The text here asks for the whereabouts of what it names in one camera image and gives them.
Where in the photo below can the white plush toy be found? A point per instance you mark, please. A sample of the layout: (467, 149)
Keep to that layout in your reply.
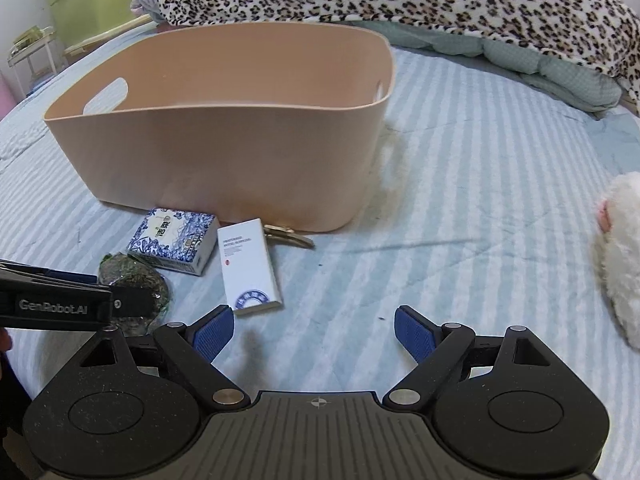
(625, 260)

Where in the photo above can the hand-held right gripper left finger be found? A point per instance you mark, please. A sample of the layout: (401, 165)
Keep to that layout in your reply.
(216, 332)

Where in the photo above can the blue white patterned box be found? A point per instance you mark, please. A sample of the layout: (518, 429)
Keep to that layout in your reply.
(170, 240)

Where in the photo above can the wooden bed frame edge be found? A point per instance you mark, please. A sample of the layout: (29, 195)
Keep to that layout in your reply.
(100, 35)

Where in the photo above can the white flat box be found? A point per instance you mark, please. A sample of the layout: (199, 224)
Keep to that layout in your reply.
(247, 270)

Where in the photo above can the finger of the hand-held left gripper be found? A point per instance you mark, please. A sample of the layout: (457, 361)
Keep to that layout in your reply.
(60, 276)
(134, 302)

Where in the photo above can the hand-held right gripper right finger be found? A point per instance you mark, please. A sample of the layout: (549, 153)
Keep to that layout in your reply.
(414, 332)

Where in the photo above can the dark green packet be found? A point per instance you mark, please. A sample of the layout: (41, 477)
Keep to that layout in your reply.
(160, 285)

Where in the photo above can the green plastic storage box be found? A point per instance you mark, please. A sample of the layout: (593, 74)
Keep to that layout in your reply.
(90, 10)

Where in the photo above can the small white side table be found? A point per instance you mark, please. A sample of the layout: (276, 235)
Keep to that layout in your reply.
(30, 40)

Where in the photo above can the striped light blue bed sheet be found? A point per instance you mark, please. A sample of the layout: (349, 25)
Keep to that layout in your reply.
(475, 185)

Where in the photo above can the pale green quilt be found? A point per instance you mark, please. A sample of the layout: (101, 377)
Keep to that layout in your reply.
(540, 70)

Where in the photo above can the beige plastic storage basket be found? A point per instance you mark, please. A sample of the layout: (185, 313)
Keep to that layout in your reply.
(225, 160)

